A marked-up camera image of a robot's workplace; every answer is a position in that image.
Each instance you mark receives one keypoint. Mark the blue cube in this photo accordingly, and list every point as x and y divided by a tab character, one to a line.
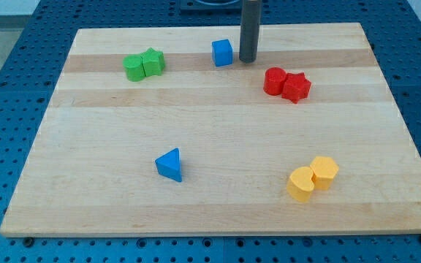
222	52

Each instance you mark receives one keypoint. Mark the red cylinder block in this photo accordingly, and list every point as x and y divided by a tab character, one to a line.
275	78

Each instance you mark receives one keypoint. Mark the red star block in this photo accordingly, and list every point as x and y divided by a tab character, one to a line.
296	87

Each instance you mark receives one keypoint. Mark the green star block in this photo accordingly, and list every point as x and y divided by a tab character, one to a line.
153	62

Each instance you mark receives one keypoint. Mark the green cylinder block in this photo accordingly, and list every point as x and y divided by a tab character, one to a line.
133	67

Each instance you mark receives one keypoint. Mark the blue triangle block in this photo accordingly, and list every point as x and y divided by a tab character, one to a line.
169	165

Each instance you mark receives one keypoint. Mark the yellow heart block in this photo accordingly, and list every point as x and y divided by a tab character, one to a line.
300	185

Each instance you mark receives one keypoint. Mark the wooden board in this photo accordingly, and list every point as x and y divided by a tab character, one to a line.
91	169

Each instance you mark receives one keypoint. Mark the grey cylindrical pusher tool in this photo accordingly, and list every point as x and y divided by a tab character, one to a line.
249	30

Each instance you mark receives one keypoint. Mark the yellow hexagon block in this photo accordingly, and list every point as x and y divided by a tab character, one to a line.
325	170

